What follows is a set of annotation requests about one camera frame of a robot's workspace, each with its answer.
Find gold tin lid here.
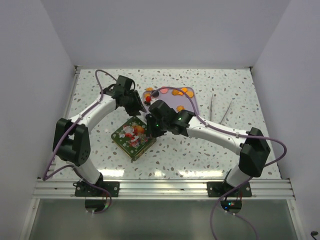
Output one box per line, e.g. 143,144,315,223
111,116,156,161

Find metal serving tongs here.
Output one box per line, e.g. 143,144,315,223
209,93,234,125

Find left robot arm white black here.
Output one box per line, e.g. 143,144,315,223
52,75,146,197

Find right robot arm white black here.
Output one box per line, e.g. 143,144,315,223
146,100,271,197

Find black round cookie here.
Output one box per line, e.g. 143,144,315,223
151,90,160,98

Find swirl cookie tray right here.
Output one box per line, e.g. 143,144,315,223
176,105,185,112

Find pink round cookie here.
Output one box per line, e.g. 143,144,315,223
160,88,168,94

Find brown round cookie top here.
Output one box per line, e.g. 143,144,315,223
171,89,184,96

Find lavender plastic tray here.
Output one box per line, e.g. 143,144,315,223
141,87,200,118

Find round orange cookie right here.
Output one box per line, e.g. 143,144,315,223
186,91,194,98

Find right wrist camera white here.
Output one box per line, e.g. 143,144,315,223
144,95,152,106

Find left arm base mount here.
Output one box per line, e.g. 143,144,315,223
72,180,120,215

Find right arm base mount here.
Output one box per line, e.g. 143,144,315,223
206,181,253,214

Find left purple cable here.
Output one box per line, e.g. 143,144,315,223
42,69,118,181

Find purple cable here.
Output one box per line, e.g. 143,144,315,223
149,86,288,240
42,69,118,181

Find aluminium front rail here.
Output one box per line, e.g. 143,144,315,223
31,162,295,200

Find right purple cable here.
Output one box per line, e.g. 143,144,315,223
149,86,288,240

